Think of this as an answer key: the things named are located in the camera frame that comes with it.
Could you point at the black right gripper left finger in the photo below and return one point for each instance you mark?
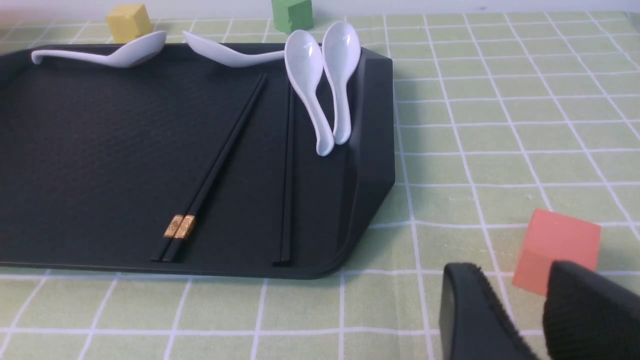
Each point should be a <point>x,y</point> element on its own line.
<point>473,323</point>

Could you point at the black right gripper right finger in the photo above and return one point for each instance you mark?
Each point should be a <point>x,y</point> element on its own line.
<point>588,317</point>

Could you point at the orange cube block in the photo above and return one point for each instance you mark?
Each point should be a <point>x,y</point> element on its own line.
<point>549,237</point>

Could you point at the plain black chopstick right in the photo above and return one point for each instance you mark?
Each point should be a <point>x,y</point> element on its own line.
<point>287,214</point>

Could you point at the plain black chopstick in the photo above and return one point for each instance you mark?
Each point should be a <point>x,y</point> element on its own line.
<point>275,259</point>
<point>287,214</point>

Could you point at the plain black chopstick left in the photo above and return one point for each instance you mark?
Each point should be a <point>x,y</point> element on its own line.
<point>275,259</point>

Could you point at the green checked tablecloth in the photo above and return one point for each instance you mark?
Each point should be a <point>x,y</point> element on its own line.
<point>497,114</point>

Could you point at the black chopstick gold band right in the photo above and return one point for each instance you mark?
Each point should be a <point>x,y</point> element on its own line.
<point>227,160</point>

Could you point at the black chopstick gold band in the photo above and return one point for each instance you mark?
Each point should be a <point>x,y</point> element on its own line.
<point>220,155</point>
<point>227,160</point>

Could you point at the white ceramic spoon rightmost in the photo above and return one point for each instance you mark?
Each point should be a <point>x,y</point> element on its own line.
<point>341,53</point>

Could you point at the white ceramic spoon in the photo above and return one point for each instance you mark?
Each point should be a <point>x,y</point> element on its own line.
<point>127,56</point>
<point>304,68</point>
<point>226,56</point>
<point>341,53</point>

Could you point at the black chopstick gold band left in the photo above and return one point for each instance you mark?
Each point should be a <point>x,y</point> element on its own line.
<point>220,155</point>

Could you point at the black plastic tray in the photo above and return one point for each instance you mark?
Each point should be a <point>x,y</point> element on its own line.
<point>175,166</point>

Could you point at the green block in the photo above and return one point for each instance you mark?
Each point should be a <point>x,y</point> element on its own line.
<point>291,15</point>

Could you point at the white ceramic spoon far left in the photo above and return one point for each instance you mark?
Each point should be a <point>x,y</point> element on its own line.
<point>127,56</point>

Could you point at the yellow cube block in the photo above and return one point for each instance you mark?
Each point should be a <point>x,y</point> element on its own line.
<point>128,22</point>

